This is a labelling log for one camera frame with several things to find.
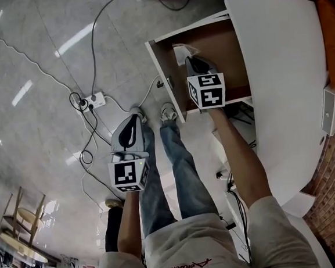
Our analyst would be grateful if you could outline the person's shoe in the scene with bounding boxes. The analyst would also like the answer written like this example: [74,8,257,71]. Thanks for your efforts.
[129,105,148,126]
[159,101,179,123]

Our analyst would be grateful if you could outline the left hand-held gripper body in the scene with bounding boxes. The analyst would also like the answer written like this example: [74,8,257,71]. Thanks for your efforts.
[103,113,153,195]

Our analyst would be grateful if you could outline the black power cable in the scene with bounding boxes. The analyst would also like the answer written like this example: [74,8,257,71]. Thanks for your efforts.
[83,0,150,98]

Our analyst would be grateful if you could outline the bundle of black cables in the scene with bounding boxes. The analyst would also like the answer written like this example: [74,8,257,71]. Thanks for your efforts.
[224,170,254,267]

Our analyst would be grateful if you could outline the white power strip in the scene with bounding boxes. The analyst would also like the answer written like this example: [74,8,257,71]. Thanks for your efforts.
[77,90,108,110]

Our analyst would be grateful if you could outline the person's right shoe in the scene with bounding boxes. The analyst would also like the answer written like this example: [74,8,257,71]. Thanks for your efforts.
[159,101,179,123]

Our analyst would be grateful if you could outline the person's grey shirt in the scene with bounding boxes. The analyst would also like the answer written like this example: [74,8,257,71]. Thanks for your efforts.
[92,191,323,268]

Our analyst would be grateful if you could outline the orange cushion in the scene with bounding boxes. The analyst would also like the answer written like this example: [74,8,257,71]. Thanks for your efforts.
[315,0,335,89]

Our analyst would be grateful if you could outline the white desk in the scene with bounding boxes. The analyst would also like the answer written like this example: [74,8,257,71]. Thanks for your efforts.
[199,0,335,226]

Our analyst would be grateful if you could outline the smooth white cable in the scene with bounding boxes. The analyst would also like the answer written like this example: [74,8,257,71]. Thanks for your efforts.
[102,73,165,115]

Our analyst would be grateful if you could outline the small white packet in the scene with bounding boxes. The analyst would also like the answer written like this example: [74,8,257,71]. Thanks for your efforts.
[172,41,201,67]

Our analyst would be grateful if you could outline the person's left shoe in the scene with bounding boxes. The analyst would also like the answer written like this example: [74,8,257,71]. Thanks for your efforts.
[129,105,148,126]

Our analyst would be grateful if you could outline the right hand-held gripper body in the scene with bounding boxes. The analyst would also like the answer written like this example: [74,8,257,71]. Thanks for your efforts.
[183,52,228,112]

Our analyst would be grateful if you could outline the person's right forearm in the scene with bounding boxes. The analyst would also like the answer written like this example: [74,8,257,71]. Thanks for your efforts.
[208,102,274,212]

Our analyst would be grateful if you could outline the round wooden stool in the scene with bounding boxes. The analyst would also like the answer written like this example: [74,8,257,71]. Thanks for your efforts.
[0,228,49,268]
[0,184,51,251]

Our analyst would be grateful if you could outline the white drawer with brown inside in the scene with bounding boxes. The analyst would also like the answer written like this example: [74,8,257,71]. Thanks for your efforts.
[142,8,256,127]

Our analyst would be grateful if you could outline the wavy white cable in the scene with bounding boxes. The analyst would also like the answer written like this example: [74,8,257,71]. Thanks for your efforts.
[0,23,75,101]

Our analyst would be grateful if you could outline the person's blue jeans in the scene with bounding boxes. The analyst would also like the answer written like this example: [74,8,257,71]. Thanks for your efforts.
[132,115,222,239]

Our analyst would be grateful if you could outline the white rectangular box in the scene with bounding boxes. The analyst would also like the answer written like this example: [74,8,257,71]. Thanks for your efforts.
[316,84,335,138]

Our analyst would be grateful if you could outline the looped black cable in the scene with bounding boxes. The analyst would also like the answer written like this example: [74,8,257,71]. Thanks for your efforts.
[69,90,102,166]

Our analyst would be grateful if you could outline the person's left forearm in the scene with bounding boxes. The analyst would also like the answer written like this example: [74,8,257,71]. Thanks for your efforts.
[112,189,147,260]

